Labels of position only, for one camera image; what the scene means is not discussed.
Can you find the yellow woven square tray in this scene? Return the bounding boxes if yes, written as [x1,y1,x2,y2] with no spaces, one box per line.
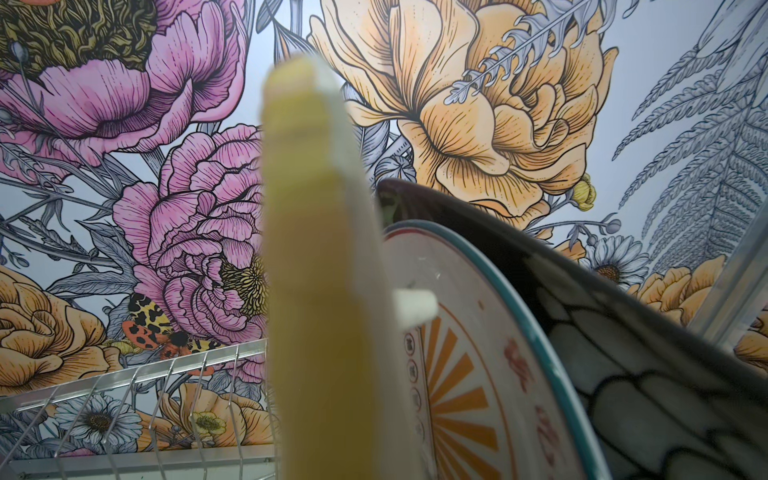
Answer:
[261,55,424,479]

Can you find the orange sunburst white plate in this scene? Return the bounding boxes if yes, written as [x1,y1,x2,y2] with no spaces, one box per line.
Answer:
[384,220,611,479]

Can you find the steel wire dish rack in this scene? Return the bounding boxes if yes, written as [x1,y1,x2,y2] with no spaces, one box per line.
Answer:
[0,200,768,480]

